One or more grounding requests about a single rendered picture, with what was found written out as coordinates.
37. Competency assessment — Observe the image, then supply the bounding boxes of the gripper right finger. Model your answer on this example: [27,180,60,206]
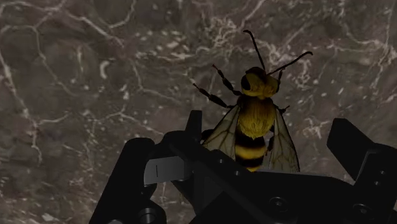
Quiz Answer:
[326,118,397,224]

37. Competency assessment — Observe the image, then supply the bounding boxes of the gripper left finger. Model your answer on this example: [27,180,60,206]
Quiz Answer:
[88,109,203,224]

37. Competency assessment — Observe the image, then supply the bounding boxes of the yellow black bee figure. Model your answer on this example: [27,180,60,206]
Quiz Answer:
[192,29,314,174]

